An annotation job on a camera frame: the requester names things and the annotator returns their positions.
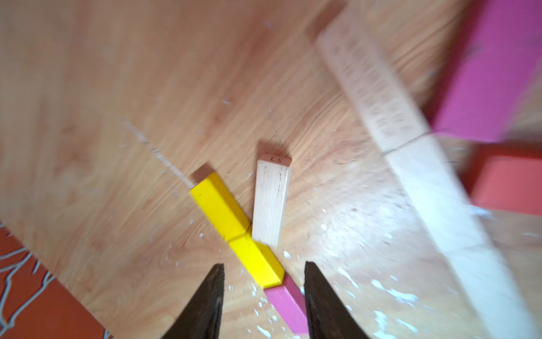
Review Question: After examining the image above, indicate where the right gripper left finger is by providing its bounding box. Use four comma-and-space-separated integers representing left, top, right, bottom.
162, 264, 225, 339

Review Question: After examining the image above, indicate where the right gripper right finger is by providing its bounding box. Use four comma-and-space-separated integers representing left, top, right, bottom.
304, 261, 368, 339

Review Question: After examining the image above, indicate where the magenta block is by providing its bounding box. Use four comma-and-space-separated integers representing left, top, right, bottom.
264, 273, 309, 335
430, 0, 541, 143

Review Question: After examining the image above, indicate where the yellow block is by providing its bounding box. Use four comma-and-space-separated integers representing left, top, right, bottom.
229, 233, 285, 289
190, 172, 250, 242

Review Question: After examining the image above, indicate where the yellow block front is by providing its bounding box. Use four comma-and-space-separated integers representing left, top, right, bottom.
190, 172, 250, 242

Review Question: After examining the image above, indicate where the natural wood block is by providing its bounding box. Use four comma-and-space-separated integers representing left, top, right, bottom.
252, 154, 292, 247
385, 135, 491, 254
445, 247, 541, 338
316, 6, 438, 153

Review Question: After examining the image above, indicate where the red building block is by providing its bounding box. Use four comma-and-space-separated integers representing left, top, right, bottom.
462, 144, 541, 216

